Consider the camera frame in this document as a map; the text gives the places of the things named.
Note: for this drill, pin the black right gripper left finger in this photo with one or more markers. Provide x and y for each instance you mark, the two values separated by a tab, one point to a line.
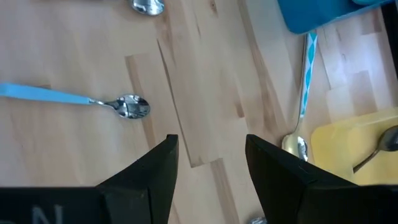
140	193

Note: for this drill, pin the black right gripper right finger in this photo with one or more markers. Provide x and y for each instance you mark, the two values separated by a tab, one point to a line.
295	199

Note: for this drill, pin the all-metal spoon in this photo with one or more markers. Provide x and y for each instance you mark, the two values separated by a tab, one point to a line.
390	140

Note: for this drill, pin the yellow plastic bin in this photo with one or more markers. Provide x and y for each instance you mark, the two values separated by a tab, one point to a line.
339	146

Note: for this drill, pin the blue plastic bin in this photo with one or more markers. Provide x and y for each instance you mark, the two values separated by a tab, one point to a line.
317	14

